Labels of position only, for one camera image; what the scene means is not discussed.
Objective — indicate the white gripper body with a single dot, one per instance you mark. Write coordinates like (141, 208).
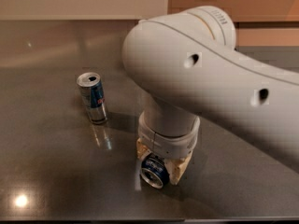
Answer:
(169, 146)

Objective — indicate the blue pepsi can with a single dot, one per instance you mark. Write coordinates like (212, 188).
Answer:
(154, 172)

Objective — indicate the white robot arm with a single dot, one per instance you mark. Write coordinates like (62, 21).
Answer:
(189, 68)

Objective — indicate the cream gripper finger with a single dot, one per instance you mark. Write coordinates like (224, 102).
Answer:
(176, 168)
(142, 151)

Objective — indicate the silver blue red bull can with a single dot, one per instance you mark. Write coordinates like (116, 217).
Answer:
(92, 93)

